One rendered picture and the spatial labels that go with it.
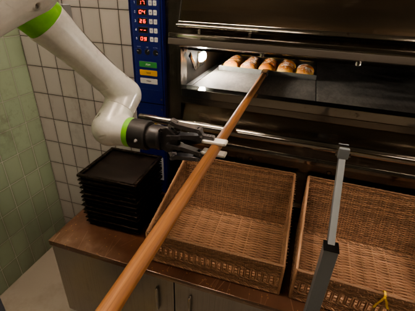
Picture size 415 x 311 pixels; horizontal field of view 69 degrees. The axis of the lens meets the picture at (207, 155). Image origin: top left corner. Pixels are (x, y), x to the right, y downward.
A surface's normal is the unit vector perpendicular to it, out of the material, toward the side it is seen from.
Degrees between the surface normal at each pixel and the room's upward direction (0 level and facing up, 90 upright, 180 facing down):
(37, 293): 0
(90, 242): 0
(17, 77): 90
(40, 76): 90
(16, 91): 90
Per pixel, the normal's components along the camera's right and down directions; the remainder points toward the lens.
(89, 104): -0.31, 0.44
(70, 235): 0.04, -0.88
